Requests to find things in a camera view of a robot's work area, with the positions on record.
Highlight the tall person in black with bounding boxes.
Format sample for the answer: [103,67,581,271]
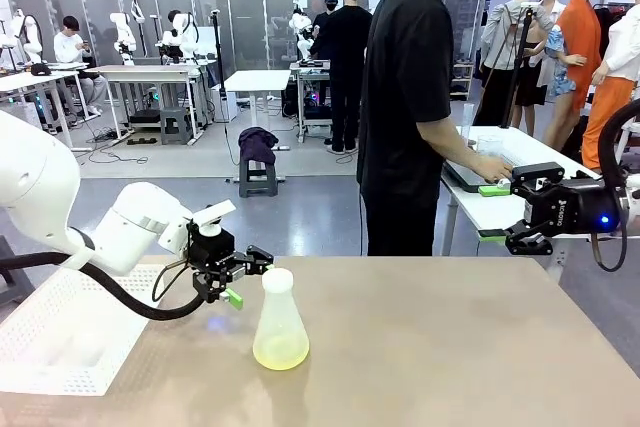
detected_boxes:
[324,0,375,156]

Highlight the person in black t-shirt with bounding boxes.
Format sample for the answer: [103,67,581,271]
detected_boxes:
[357,0,481,257]

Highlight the white side table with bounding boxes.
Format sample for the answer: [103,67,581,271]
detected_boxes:
[439,125,640,259]

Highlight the black right arm hose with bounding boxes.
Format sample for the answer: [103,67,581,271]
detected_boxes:
[591,99,640,274]

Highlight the person with cap and mask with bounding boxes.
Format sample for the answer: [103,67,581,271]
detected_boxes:
[308,0,346,66]

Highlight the white round flask cap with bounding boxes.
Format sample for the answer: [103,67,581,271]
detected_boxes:
[262,267,295,294]

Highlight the grey plastic stool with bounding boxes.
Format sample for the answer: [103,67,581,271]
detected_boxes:
[159,106,195,146]

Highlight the seated person in white shirt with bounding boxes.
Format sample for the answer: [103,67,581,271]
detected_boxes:
[52,16,109,118]

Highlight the mannequin with orange trousers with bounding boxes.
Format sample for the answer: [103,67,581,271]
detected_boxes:
[581,0,640,172]

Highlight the black pole stand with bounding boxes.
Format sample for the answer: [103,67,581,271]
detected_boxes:
[209,9,226,123]

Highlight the mannequin in grey shirt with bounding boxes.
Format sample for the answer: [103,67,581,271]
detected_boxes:
[478,0,551,129]

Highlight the white humanoid robot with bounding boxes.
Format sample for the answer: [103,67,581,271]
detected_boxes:
[288,11,315,64]
[158,9,202,61]
[109,0,146,67]
[0,9,45,68]

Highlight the desk with computer underneath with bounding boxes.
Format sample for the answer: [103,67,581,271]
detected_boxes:
[288,59,335,144]

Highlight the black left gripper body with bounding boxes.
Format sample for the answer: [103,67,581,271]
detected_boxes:
[187,223,250,304]

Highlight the person's right hand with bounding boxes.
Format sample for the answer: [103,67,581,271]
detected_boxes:
[478,155,515,185]

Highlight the mannequin in orange coat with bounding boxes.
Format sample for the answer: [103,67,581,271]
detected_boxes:
[543,0,610,149]

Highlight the black tripod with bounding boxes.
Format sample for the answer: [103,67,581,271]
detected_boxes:
[498,0,540,129]

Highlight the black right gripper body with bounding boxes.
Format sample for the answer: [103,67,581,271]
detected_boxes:
[523,180,625,239]

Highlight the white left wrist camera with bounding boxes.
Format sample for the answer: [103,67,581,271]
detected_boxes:
[192,199,237,239]

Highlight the white standing table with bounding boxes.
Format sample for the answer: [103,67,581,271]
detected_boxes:
[223,69,293,123]

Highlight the black tray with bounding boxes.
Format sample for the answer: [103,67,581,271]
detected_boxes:
[442,159,504,194]

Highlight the conical flask with yellow liquid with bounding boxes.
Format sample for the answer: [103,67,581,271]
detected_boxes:
[252,286,311,372]

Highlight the dark step stool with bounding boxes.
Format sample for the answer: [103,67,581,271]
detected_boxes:
[238,157,280,199]

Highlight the white desk with grey legs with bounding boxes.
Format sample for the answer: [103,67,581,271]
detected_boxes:
[92,63,205,147]
[0,70,95,153]

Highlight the purple cloth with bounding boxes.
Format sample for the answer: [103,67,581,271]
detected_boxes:
[238,126,280,165]

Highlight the person's right forearm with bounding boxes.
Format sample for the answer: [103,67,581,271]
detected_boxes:
[417,119,489,178]

